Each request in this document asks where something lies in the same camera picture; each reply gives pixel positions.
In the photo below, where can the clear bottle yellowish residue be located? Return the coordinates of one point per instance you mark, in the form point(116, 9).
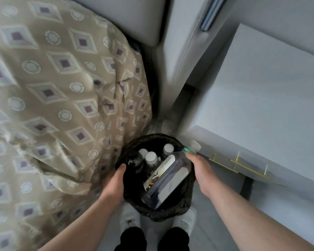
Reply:
point(172, 180)

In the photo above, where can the white trash bin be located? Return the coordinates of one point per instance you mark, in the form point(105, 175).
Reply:
point(151, 214)

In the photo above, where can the person's left forearm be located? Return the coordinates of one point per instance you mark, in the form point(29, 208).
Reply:
point(81, 227)

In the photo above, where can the person's left hand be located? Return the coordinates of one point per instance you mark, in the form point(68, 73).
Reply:
point(115, 185)

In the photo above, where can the small black-capped bottle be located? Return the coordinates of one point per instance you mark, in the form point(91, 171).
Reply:
point(134, 163)

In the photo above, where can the clear bottle red residue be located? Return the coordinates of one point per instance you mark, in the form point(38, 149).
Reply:
point(142, 152)

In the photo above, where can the silver metal bar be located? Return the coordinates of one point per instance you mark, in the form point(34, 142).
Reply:
point(212, 13)

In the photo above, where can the person's right hand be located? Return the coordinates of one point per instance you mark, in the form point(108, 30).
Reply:
point(204, 173)

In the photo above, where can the clear green-capped bottle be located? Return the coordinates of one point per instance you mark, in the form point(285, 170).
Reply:
point(168, 149)

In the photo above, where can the white nightstand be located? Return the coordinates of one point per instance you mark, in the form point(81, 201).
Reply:
point(264, 101)

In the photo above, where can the person's right forearm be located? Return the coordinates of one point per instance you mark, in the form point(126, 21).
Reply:
point(251, 222)

